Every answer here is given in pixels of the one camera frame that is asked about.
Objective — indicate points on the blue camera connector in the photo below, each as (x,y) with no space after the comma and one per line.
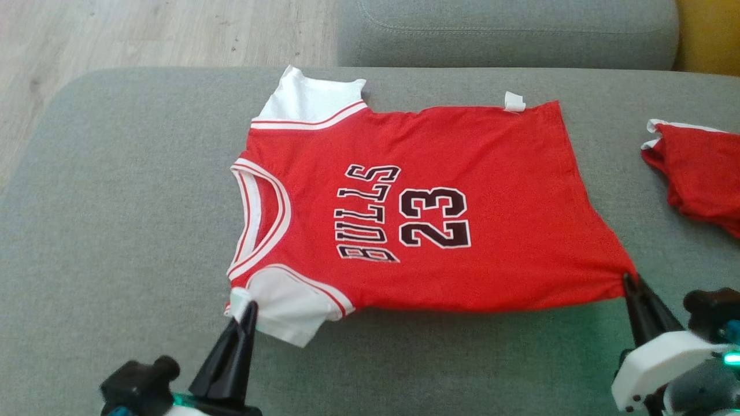
(733,334)
(118,411)

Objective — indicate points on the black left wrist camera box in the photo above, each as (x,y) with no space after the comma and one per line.
(139,384)

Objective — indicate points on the blue right camera connector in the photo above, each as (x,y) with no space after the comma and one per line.
(733,334)

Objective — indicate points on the grey adjacent sofa cushion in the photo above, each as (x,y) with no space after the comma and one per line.
(509,34)

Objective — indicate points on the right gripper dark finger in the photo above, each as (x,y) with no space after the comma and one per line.
(639,323)
(662,320)

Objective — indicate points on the yellow object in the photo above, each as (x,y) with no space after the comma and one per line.
(708,34)

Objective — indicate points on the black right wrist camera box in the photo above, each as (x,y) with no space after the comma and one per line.
(711,309)

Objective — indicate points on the blue left camera connector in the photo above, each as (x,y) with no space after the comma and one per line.
(118,411)

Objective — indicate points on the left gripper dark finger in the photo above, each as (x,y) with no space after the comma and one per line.
(219,370)
(245,364)

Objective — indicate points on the red white shorts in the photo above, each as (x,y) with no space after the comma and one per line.
(699,173)

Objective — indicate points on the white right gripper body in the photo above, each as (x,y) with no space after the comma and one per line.
(653,364)

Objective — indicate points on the grey sofa seat cushion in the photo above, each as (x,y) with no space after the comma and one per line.
(115,231)

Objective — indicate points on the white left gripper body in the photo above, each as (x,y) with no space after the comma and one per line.
(231,409)

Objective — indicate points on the red Bulls 23 jersey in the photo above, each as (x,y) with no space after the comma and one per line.
(509,202)

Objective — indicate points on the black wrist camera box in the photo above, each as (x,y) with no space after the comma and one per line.
(711,309)
(139,384)

